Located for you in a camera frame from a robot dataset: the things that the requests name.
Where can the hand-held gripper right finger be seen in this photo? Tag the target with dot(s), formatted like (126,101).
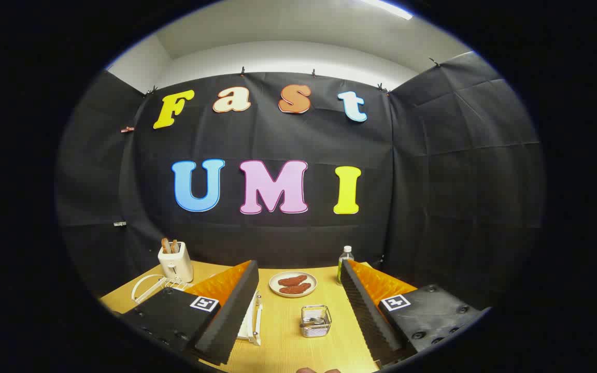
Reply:
(368,321)

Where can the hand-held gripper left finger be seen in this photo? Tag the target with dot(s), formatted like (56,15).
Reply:
(226,321)

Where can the white oval plate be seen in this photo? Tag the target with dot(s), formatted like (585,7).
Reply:
(274,287)

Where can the green label drink bottle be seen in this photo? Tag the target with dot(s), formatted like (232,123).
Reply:
(345,267)

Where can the white toaster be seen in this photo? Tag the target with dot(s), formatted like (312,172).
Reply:
(176,267)

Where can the brown sausage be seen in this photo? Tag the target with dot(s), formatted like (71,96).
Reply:
(292,281)
(295,289)

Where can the toast slice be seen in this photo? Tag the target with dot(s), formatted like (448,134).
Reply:
(165,245)
(175,246)

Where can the black backdrop cloth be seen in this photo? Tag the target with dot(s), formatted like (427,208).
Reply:
(278,134)

